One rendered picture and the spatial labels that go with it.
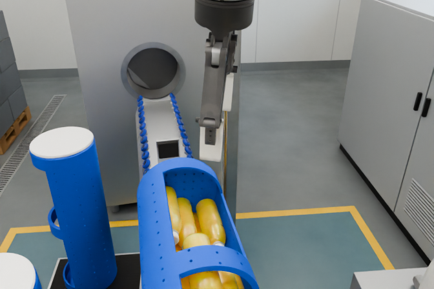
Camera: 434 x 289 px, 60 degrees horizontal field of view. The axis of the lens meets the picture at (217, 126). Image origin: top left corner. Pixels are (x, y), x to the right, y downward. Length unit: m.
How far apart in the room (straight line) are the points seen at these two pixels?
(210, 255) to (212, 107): 0.52
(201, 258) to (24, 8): 5.08
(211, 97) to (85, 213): 1.55
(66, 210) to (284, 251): 1.44
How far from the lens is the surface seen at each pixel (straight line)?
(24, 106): 4.63
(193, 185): 1.32
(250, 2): 0.48
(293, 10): 5.60
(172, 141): 1.66
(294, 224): 2.88
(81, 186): 1.86
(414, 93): 2.71
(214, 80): 0.46
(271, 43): 5.63
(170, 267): 0.93
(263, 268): 2.57
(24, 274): 1.27
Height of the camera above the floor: 1.90
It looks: 28 degrees down
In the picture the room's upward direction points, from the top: straight up
